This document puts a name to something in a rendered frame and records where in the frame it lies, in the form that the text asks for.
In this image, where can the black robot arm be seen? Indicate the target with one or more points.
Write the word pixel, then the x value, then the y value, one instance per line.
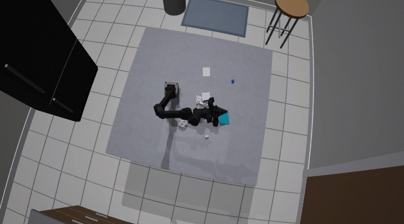
pixel 184 114

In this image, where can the teal flat rectangular plate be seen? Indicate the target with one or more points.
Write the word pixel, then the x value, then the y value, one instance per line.
pixel 224 119

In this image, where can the white flat square plate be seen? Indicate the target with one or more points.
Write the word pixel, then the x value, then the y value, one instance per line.
pixel 206 71

